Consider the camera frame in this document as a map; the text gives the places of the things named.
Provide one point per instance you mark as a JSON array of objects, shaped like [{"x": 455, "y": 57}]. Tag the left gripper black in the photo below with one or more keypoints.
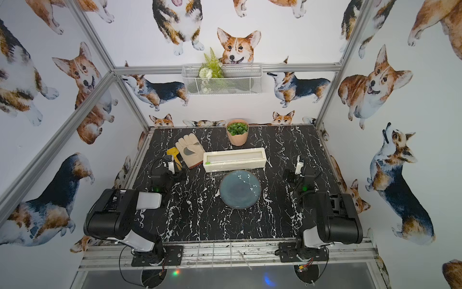
[{"x": 163, "y": 173}]

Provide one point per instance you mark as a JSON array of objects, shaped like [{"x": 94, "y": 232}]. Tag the white wire wall basket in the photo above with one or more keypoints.
[{"x": 231, "y": 80}]

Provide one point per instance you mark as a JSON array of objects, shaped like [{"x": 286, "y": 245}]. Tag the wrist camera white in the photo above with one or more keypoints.
[
  {"x": 299, "y": 165},
  {"x": 171, "y": 167}
]

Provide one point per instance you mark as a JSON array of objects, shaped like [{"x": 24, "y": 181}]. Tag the yellow toy shovel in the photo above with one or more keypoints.
[{"x": 174, "y": 152}]

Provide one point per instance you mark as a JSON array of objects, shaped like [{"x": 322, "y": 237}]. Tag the green fern with white flower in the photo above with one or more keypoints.
[{"x": 211, "y": 68}]

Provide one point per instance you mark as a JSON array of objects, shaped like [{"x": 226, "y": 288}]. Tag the aluminium front rail frame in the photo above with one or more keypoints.
[{"x": 227, "y": 254}]

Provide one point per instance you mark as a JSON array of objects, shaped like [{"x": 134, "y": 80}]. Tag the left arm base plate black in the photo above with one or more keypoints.
[{"x": 167, "y": 256}]

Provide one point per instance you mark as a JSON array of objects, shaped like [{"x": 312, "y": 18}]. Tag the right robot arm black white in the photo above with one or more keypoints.
[{"x": 335, "y": 217}]

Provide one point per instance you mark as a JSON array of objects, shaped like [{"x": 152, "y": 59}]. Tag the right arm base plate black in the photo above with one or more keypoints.
[{"x": 290, "y": 252}]

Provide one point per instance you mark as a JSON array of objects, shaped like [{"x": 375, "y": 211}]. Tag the cream plastic wrap dispenser box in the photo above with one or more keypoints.
[{"x": 232, "y": 160}]

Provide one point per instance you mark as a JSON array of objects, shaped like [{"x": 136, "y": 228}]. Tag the pink pot with green plant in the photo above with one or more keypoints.
[{"x": 237, "y": 132}]

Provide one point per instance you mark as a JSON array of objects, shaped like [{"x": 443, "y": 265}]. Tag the blue-grey ceramic plate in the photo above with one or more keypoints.
[{"x": 240, "y": 189}]

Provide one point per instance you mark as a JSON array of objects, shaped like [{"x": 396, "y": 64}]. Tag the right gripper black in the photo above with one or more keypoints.
[{"x": 291, "y": 177}]

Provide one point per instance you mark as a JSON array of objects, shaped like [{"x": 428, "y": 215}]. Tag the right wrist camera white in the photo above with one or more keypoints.
[{"x": 299, "y": 165}]

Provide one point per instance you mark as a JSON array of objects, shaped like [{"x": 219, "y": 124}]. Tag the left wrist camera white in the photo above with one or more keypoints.
[{"x": 171, "y": 167}]

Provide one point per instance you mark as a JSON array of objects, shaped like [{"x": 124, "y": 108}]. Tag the beige work glove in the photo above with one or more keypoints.
[{"x": 191, "y": 150}]

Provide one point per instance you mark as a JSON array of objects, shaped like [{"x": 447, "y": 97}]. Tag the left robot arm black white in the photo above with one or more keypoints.
[{"x": 112, "y": 217}]

